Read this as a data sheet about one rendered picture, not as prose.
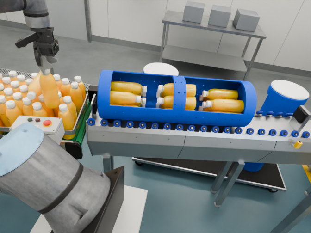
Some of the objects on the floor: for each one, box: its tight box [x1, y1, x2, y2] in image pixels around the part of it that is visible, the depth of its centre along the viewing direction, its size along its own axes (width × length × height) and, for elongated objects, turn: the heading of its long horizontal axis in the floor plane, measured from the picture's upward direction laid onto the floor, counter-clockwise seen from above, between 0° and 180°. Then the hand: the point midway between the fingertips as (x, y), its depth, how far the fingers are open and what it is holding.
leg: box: [103, 156, 111, 173], centre depth 168 cm, size 6×6×63 cm
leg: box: [211, 161, 233, 194], centre depth 188 cm, size 6×6×63 cm
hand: (44, 69), depth 100 cm, fingers closed on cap, 4 cm apart
